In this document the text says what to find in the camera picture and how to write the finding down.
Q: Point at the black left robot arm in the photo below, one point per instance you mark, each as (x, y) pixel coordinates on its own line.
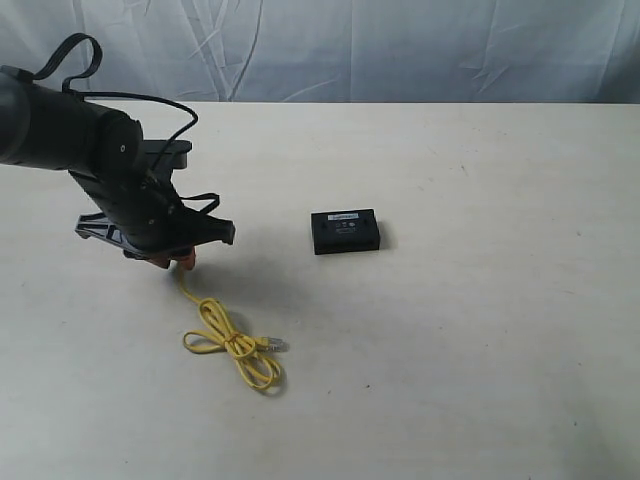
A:
(125, 174)

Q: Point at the small black box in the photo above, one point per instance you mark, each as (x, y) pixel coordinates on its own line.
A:
(345, 231)

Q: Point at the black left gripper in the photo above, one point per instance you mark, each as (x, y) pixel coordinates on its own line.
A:
(174, 233)

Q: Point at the grey backdrop cloth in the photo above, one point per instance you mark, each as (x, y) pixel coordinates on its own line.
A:
(343, 51)

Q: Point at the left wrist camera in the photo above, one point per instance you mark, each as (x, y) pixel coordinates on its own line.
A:
(164, 154)

